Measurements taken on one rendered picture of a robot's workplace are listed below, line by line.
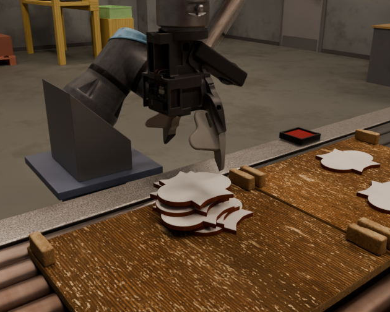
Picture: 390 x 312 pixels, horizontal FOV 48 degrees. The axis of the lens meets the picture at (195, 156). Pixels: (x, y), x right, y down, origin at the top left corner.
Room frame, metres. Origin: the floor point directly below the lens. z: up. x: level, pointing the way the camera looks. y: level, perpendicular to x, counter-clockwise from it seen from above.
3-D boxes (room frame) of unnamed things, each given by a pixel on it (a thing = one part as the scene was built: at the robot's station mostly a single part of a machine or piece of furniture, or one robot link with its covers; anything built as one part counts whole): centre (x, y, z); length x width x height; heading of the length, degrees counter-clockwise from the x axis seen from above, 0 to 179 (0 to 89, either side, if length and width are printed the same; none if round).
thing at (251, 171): (0.79, -0.11, 0.95); 0.06 x 0.02 x 0.03; 37
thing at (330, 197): (0.81, -0.35, 0.93); 0.41 x 0.35 x 0.02; 127
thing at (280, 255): (0.55, -0.02, 0.93); 0.41 x 0.35 x 0.02; 128
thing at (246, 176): (0.78, -0.09, 0.95); 0.06 x 0.02 x 0.03; 38
